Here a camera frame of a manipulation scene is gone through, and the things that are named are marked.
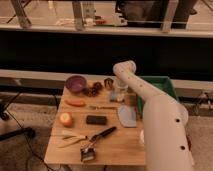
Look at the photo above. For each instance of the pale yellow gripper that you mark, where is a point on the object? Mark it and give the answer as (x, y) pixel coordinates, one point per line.
(120, 89)

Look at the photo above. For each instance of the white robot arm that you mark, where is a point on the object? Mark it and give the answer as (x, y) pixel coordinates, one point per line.
(164, 120)

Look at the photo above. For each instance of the purple bowl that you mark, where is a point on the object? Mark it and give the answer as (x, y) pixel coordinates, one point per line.
(75, 83)

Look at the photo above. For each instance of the light blue cloth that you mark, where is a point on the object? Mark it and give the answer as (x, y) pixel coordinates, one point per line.
(127, 116)

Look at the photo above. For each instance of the dark red grapes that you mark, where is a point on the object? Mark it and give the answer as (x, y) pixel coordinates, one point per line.
(93, 90)

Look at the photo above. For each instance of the thin metal fork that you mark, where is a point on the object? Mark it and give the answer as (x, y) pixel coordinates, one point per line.
(102, 107)

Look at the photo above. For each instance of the wooden table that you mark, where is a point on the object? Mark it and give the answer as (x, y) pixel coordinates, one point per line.
(121, 147)

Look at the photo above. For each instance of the green plastic tray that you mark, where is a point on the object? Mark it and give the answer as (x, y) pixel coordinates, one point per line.
(161, 82)

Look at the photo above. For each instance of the black rectangular block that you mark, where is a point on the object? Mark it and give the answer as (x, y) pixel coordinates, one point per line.
(96, 120)

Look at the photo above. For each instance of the orange carrot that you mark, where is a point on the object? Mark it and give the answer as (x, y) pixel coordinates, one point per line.
(76, 103)

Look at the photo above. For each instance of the white cup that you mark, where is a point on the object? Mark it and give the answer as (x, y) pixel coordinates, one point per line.
(141, 139)

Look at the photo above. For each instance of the red yellow apple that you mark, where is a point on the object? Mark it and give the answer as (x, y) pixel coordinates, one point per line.
(66, 119)

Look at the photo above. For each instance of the metal dish brush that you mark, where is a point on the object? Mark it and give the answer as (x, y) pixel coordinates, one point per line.
(87, 152)

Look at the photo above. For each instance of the corn cob with husk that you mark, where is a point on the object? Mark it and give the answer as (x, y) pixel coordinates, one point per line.
(70, 138)

